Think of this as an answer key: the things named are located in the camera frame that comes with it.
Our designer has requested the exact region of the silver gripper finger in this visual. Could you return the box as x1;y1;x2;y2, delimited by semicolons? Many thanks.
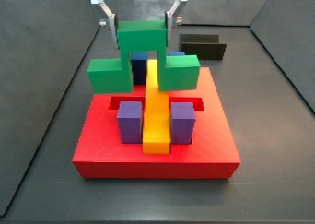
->
166;0;189;31
90;0;119;48

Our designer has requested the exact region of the green bridge-shaped block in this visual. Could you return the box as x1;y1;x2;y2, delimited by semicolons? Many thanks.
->
87;20;201;94

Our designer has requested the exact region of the black angle fixture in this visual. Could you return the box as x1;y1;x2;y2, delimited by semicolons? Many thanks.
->
179;34;227;61

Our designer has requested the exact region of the red base board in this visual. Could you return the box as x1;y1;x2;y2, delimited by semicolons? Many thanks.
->
73;67;241;179

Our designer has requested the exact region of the blue block right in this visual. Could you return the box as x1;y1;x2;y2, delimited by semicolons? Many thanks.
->
169;51;186;56

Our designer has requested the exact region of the blue block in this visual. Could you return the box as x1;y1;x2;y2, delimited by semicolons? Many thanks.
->
169;51;186;56
131;52;149;85

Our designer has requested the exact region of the blue block left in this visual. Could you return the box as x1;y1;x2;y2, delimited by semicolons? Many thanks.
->
131;52;149;85

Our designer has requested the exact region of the purple block left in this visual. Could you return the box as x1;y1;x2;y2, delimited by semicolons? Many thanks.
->
118;101;143;144

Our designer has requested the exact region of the purple block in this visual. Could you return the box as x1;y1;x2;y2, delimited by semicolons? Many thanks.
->
118;101;143;144
171;102;197;145

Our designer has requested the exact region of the purple block right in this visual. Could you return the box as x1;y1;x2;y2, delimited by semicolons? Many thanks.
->
171;102;197;145

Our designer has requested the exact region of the yellow long block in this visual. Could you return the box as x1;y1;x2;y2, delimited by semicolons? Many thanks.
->
143;60;171;154

